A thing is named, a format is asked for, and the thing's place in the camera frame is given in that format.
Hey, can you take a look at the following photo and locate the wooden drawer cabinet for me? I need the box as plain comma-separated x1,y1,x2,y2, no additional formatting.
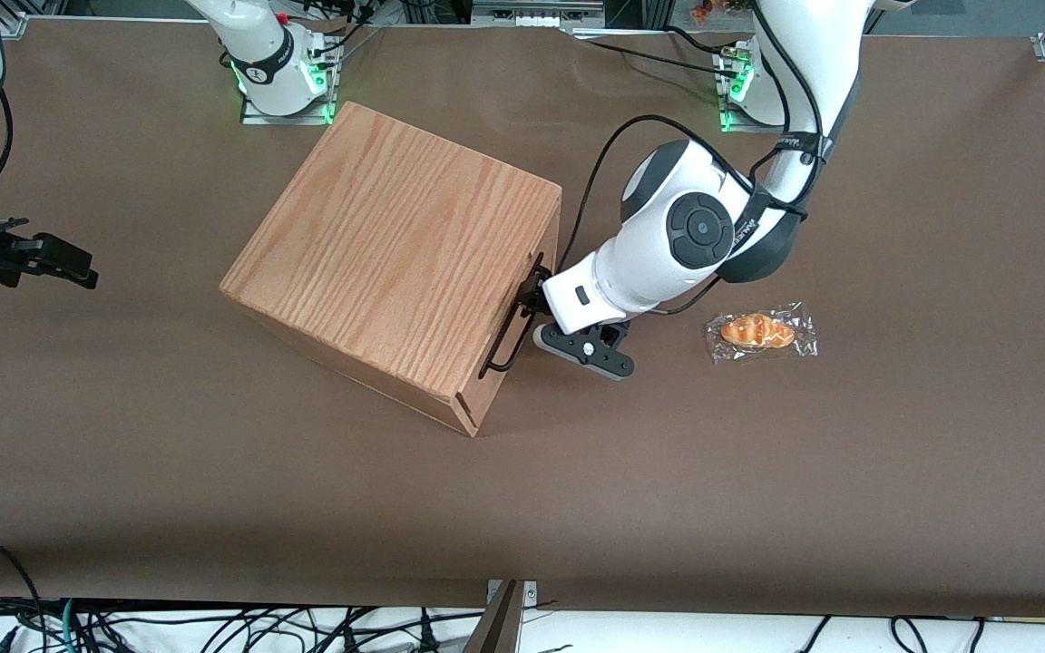
219,100,564,439

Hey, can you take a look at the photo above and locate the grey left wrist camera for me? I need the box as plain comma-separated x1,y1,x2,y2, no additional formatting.
532,324,636,381

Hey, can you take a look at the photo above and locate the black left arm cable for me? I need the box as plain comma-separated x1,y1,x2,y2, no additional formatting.
556,27,827,318

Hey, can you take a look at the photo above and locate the dark metal mount bar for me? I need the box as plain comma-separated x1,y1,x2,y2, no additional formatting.
464,580,524,653

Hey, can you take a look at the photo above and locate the orange background item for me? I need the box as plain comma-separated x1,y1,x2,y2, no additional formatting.
690,0,750,24

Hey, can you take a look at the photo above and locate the brown table cover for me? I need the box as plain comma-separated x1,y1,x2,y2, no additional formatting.
0,16,1045,619

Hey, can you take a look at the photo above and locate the black metal drawer handle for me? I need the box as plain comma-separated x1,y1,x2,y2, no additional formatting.
479,252,552,379

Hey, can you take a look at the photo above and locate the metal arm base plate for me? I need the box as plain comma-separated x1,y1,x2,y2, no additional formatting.
716,45,791,134
239,23,339,125

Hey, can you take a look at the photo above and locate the grey background device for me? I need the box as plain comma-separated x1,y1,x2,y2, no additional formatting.
471,0,605,28

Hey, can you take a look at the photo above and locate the bread roll in clear wrapper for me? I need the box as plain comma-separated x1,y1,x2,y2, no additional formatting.
704,301,820,365

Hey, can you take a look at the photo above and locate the silver mount plate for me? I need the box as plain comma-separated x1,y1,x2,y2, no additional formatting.
486,579,539,605

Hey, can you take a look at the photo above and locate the wooden drawer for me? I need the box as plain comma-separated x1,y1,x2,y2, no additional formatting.
477,195,562,427

